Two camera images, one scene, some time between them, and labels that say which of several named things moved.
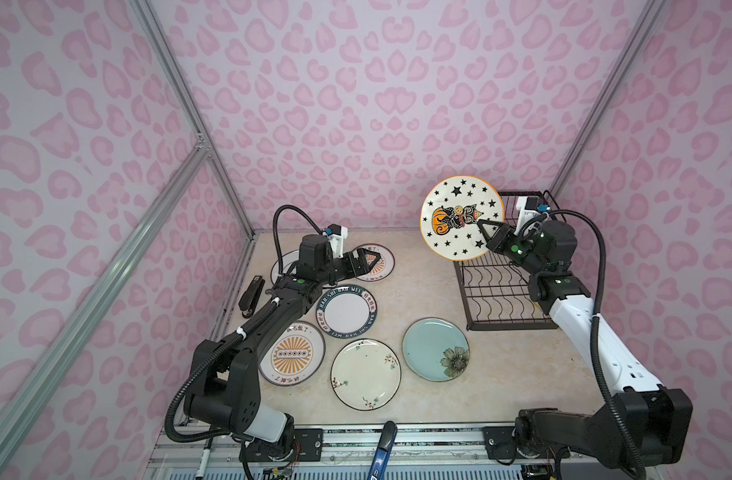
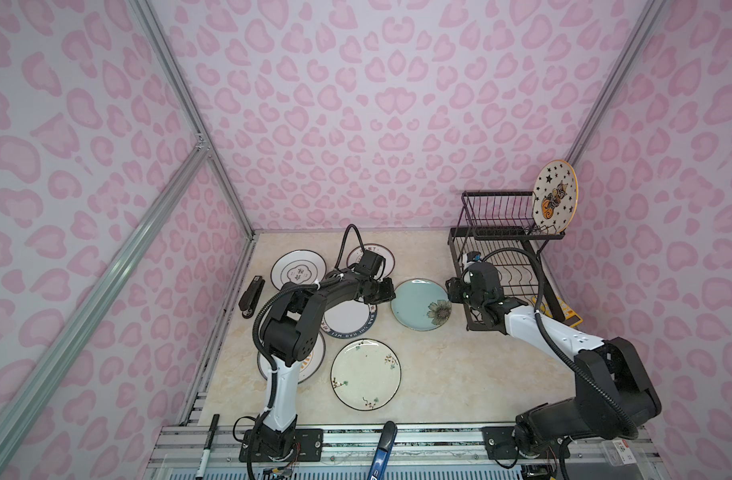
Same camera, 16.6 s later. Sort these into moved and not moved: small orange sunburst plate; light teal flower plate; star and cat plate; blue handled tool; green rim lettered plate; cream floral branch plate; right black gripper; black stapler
Moved: star and cat plate; light teal flower plate; right black gripper
Not moved: cream floral branch plate; green rim lettered plate; blue handled tool; black stapler; small orange sunburst plate
